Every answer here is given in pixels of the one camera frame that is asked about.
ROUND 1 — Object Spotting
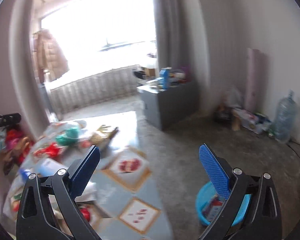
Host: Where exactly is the beige hanging jacket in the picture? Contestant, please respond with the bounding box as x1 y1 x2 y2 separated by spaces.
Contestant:
33 29 69 83

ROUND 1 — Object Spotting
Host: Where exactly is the Pepsi plastic bottle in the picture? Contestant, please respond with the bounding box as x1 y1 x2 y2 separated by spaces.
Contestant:
18 168 40 183

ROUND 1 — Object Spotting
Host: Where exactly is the large water jug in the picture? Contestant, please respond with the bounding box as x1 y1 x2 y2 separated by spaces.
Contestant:
274 90 298 144

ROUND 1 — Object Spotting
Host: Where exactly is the grey cabinet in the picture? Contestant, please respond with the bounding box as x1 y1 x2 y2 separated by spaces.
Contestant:
137 81 199 131

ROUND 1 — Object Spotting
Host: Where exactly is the light blue carton box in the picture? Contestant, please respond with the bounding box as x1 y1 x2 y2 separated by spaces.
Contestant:
34 158 68 177

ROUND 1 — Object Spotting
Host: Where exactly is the red bags pile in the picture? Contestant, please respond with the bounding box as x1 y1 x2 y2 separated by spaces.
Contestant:
0 127 33 176

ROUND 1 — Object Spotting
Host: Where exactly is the red white snack bag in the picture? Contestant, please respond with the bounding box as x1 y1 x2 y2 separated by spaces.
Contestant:
202 194 225 222

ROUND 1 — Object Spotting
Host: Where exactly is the fruit pattern tablecloth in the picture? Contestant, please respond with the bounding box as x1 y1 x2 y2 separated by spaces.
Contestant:
4 112 173 239

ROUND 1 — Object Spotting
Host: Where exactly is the teal plastic bag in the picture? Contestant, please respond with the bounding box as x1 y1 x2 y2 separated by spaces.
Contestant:
56 127 81 146

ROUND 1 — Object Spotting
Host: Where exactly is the blue bottle on cabinet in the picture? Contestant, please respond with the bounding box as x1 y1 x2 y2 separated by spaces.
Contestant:
159 67 171 90

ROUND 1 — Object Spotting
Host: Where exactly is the gold tissue pack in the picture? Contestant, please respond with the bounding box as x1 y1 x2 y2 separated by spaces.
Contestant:
89 125 119 150

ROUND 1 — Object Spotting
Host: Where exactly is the grey curtain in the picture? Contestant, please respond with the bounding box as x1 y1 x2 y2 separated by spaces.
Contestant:
147 0 211 86

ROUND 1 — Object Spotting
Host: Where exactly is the floor clutter pile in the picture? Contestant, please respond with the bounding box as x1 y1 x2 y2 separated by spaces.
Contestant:
214 87 273 135

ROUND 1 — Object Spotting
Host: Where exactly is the red plastic wrapper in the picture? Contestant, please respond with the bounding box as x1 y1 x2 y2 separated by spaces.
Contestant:
33 142 65 159

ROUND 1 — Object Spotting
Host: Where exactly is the blue plastic trash basket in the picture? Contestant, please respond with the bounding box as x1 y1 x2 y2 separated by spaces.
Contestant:
195 181 251 226

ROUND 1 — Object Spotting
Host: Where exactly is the pink rolled mat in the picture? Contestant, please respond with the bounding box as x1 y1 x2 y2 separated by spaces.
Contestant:
244 48 267 112

